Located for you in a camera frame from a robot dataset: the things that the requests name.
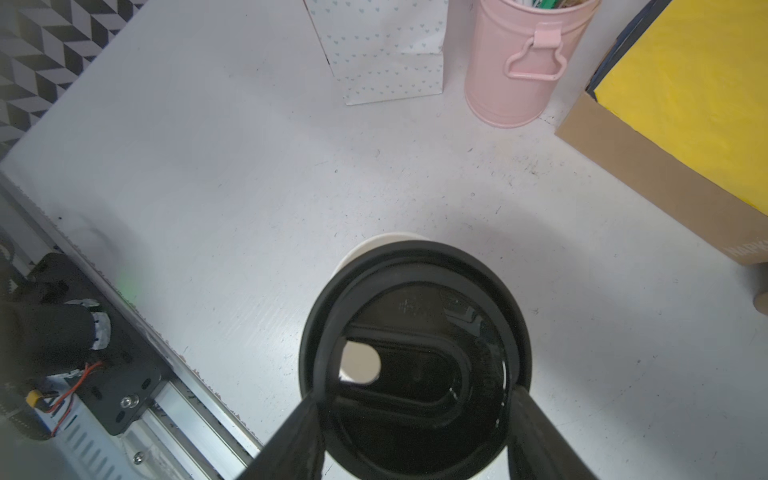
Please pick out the black takeout coffee cup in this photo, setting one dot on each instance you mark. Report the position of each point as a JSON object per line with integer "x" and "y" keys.
{"x": 387, "y": 249}

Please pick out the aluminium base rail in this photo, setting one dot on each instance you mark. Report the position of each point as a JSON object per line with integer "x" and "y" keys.
{"x": 143, "y": 414}

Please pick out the yellow paper napkin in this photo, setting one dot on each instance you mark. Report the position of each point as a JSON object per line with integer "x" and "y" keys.
{"x": 695, "y": 84}

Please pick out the brown cardboard napkin box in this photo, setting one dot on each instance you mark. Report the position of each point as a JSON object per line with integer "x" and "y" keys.
{"x": 727, "y": 223}

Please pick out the black plastic cup lid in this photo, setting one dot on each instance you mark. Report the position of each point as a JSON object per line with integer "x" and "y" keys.
{"x": 412, "y": 365}

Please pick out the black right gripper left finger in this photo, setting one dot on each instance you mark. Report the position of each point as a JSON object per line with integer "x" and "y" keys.
{"x": 296, "y": 451}

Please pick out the pink metal bucket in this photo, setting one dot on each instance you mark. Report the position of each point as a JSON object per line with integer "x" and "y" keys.
{"x": 518, "y": 56}

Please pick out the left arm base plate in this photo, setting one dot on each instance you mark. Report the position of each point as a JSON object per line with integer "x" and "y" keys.
{"x": 102, "y": 360}

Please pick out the white patterned gift bag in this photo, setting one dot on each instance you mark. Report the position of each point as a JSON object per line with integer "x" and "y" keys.
{"x": 382, "y": 50}

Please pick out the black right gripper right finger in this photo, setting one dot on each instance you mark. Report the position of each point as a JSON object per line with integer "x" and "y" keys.
{"x": 535, "y": 448}

